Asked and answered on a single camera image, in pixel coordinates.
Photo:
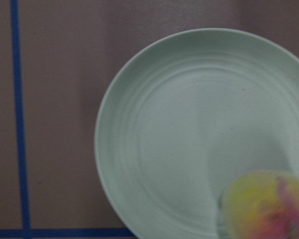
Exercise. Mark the yellow pink peach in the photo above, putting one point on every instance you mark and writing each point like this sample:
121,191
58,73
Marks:
262,204

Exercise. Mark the green plate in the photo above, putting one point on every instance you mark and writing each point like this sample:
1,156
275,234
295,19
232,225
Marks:
185,117

